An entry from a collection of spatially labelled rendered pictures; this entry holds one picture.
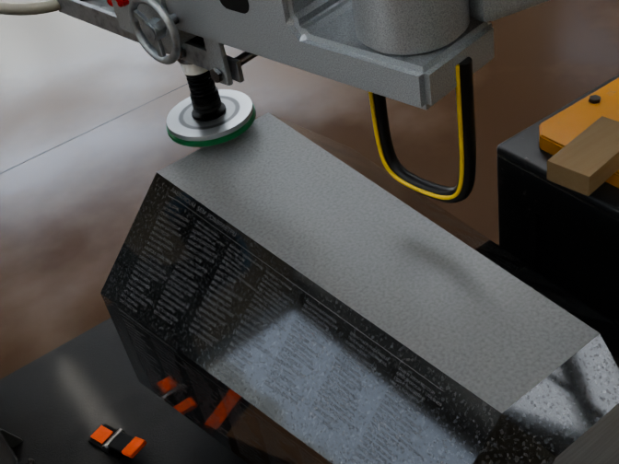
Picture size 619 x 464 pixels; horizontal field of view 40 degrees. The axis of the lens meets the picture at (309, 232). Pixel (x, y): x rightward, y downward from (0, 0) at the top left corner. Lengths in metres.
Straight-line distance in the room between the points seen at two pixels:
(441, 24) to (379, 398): 0.63
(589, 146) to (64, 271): 1.98
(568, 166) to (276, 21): 0.66
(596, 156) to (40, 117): 2.94
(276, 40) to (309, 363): 0.60
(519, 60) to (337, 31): 2.42
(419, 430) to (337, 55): 0.64
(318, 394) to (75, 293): 1.63
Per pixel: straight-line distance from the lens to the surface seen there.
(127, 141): 3.80
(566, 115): 2.06
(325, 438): 1.58
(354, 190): 1.83
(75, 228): 3.38
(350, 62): 1.46
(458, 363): 1.45
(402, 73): 1.39
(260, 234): 1.76
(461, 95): 1.46
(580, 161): 1.82
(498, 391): 1.41
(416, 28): 1.38
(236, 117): 2.05
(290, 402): 1.63
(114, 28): 2.13
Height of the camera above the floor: 1.89
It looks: 39 degrees down
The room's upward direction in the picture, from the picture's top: 12 degrees counter-clockwise
